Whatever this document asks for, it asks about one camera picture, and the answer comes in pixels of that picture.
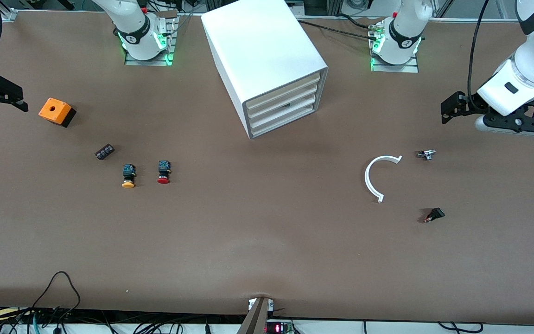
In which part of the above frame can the looped black cable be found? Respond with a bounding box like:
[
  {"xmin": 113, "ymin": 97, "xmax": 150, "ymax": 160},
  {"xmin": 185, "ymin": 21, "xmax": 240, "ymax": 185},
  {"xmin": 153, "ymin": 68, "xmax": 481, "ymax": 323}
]
[{"xmin": 31, "ymin": 271, "xmax": 82, "ymax": 321}]

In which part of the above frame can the tangled black cable bundle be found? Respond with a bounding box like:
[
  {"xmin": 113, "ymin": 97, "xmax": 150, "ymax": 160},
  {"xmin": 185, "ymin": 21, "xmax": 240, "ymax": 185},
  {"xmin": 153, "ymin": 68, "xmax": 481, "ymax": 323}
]
[{"xmin": 0, "ymin": 304, "xmax": 249, "ymax": 334}]

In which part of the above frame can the orange button enclosure box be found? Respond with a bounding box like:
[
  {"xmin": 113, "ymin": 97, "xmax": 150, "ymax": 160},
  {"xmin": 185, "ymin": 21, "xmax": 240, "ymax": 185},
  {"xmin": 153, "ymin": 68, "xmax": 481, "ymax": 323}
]
[{"xmin": 38, "ymin": 97, "xmax": 77, "ymax": 128}]

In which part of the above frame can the grey camera support post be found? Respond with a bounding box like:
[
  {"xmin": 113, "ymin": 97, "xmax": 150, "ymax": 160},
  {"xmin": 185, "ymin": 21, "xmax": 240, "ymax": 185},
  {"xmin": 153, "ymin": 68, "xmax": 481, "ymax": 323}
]
[{"xmin": 237, "ymin": 297, "xmax": 274, "ymax": 334}]

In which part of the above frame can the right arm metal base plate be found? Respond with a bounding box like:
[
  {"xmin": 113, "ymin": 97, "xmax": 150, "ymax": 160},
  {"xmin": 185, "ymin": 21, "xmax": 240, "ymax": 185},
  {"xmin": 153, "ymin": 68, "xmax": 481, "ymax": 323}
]
[{"xmin": 124, "ymin": 16, "xmax": 178, "ymax": 66}]

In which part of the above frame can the small device with red display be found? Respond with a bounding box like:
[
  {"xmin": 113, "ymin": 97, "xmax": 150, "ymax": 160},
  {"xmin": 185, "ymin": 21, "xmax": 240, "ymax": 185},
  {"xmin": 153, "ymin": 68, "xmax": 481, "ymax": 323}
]
[{"xmin": 265, "ymin": 320, "xmax": 295, "ymax": 334}]

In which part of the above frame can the white curved plastic arc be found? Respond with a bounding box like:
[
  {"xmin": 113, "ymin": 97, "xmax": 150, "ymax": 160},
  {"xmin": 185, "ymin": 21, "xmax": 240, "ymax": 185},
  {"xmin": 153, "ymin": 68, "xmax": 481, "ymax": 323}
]
[{"xmin": 364, "ymin": 155, "xmax": 403, "ymax": 203}]

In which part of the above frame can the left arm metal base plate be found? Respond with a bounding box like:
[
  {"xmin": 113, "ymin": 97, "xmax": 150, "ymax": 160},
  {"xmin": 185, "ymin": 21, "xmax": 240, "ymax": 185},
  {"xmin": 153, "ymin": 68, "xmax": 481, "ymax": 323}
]
[{"xmin": 370, "ymin": 21, "xmax": 420, "ymax": 73}]

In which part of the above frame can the short black cable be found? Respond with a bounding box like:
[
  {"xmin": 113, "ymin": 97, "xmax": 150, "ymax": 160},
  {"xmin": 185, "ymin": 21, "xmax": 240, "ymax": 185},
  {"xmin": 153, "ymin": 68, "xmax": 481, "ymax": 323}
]
[{"xmin": 438, "ymin": 321, "xmax": 483, "ymax": 333}]

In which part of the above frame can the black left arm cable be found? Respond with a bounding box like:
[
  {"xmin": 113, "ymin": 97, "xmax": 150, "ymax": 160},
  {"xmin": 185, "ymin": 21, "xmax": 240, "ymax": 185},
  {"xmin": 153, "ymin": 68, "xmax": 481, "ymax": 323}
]
[{"xmin": 467, "ymin": 0, "xmax": 490, "ymax": 111}]

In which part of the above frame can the yellow mushroom push button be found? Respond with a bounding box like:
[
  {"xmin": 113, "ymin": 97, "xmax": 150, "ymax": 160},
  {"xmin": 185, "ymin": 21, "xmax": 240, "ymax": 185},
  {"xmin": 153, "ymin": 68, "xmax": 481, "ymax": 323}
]
[{"xmin": 121, "ymin": 164, "xmax": 137, "ymax": 189}]

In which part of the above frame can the black power cable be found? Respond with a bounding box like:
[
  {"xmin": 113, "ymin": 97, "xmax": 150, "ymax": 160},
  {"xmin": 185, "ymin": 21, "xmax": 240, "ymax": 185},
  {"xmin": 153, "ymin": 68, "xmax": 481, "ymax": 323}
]
[
  {"xmin": 339, "ymin": 13, "xmax": 375, "ymax": 28},
  {"xmin": 297, "ymin": 19, "xmax": 375, "ymax": 40}
]

